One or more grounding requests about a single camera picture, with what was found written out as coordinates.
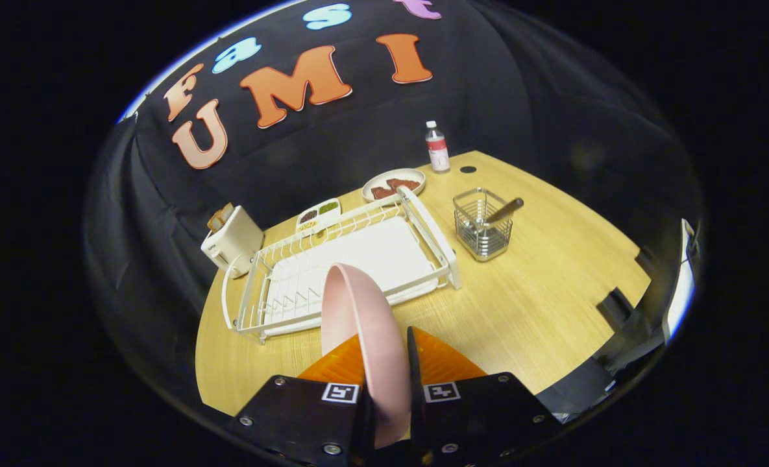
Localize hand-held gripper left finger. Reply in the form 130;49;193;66
227;334;377;467

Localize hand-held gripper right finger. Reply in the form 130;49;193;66
406;326;561;467

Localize pink plate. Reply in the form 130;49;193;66
321;263;412;449

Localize white dish rack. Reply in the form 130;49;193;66
221;185;463;344

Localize metal wire basket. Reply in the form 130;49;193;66
452;187;515;262

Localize wooden handled spoon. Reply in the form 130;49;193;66
469;197;525;237

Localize white plate with meat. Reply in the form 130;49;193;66
361;168;426;205

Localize white condiment tray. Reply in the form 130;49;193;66
295;198;342;234

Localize white toaster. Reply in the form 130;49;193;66
201;206;265;278

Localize toast slices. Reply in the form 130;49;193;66
206;202;234;232

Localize clear bottle red label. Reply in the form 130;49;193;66
425;120;451;174

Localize white panel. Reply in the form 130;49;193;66
662;217;700;344

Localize black backdrop cloth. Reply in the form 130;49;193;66
84;0;703;403

